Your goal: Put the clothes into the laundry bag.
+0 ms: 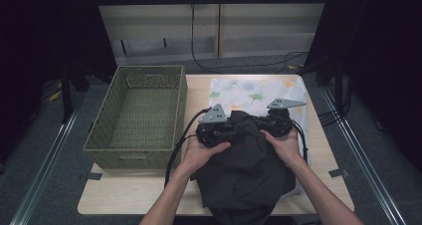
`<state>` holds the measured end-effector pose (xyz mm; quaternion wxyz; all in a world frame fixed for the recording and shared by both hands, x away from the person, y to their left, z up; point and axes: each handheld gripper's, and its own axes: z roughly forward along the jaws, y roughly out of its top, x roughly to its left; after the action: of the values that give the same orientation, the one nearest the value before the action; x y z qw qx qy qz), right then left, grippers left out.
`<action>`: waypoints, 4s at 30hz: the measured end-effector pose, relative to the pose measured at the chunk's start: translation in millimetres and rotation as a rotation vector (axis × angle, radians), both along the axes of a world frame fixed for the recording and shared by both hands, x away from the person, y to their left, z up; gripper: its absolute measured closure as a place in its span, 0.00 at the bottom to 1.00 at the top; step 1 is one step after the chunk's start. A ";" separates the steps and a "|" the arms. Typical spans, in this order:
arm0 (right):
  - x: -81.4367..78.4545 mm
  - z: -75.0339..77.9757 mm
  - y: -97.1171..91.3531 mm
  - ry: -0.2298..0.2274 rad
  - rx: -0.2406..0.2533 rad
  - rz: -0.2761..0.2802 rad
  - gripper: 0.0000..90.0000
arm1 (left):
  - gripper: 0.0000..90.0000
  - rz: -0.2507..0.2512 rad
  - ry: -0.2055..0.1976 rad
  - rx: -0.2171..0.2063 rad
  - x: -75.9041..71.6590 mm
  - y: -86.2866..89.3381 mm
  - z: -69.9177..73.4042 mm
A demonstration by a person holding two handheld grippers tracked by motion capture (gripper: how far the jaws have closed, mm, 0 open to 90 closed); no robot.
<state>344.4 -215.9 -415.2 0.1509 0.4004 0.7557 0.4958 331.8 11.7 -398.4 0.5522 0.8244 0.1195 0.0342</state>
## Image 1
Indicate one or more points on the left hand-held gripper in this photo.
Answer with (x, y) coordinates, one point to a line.
(212, 132)

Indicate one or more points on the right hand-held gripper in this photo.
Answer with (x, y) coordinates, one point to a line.
(278, 123)

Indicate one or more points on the leaf-print mesh laundry bag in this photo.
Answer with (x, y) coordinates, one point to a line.
(245, 92)

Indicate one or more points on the black garment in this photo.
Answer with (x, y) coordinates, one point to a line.
(245, 178)

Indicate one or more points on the green woven basket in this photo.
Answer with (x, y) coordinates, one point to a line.
(106, 128)

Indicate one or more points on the person's right hand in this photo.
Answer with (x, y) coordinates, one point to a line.
(288, 148)

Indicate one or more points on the person's left hand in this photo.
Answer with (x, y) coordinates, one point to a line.
(197, 157)

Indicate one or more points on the black metal stand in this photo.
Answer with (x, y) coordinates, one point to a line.
(338, 85)
(66, 95)

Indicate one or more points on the grey tape piece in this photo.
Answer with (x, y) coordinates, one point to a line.
(338, 173)
(91, 176)

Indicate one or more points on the black curtain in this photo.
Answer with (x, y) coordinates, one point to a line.
(381, 52)
(40, 52)

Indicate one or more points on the black horizontal bar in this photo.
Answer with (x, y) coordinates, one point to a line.
(212, 0)

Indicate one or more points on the yellow floor tape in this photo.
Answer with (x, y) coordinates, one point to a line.
(55, 95)

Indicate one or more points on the metal floor rail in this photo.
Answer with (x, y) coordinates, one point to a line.
(361, 162)
(46, 165)

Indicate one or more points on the small black wall bracket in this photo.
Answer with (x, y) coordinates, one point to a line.
(164, 42)
(123, 47)

